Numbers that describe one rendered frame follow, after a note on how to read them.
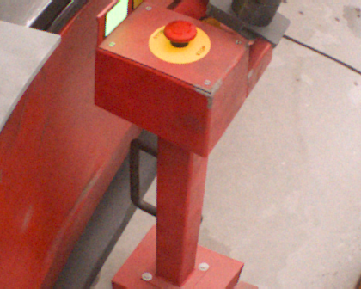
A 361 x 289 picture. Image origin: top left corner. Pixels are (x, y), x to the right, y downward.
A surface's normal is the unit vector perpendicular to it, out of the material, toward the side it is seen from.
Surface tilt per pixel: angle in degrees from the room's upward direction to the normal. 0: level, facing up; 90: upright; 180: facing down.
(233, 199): 0
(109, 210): 1
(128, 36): 0
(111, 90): 90
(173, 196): 90
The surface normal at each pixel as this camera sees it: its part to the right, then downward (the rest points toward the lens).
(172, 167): -0.50, 0.69
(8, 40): 0.04, -0.60
